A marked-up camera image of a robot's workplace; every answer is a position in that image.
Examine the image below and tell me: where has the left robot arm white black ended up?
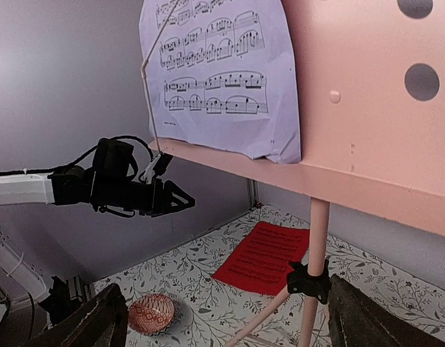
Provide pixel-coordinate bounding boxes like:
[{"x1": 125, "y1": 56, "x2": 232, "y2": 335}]
[{"x1": 0, "y1": 135, "x2": 195, "y2": 325}]

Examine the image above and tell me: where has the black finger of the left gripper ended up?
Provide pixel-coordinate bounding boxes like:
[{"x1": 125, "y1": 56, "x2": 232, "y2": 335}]
[{"x1": 163, "y1": 180, "x2": 196, "y2": 212}]

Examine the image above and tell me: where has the red sheet music paper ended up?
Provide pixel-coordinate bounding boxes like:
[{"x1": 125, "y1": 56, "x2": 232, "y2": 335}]
[{"x1": 212, "y1": 222, "x2": 310, "y2": 296}]

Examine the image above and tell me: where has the floral patterned table mat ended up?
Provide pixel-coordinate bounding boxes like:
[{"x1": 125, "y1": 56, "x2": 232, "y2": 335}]
[{"x1": 94, "y1": 206, "x2": 445, "y2": 346}]

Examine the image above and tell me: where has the purple sheet music paper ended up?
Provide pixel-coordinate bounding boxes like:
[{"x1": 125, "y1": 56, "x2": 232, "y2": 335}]
[{"x1": 139, "y1": 1, "x2": 301, "y2": 164}]

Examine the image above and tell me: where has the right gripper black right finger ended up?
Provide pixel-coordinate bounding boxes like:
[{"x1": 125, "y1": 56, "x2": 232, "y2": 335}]
[{"x1": 329, "y1": 275, "x2": 445, "y2": 347}]

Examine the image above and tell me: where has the pink music stand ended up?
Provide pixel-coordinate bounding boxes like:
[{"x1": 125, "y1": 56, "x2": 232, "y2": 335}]
[{"x1": 152, "y1": 1, "x2": 445, "y2": 346}]

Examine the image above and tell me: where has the left aluminium frame post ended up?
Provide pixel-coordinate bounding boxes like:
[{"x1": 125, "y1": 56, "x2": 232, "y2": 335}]
[{"x1": 246, "y1": 179, "x2": 259, "y2": 208}]

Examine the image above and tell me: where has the red patterned ceramic bowl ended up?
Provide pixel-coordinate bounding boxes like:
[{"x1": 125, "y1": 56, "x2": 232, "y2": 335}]
[{"x1": 128, "y1": 294, "x2": 176, "y2": 336}]

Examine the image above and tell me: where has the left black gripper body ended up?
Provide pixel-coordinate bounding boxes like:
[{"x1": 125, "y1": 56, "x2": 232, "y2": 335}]
[{"x1": 51, "y1": 138, "x2": 165, "y2": 218}]

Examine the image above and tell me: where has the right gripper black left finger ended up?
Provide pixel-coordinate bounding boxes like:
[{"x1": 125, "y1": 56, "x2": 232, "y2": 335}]
[{"x1": 25, "y1": 283, "x2": 128, "y2": 347}]

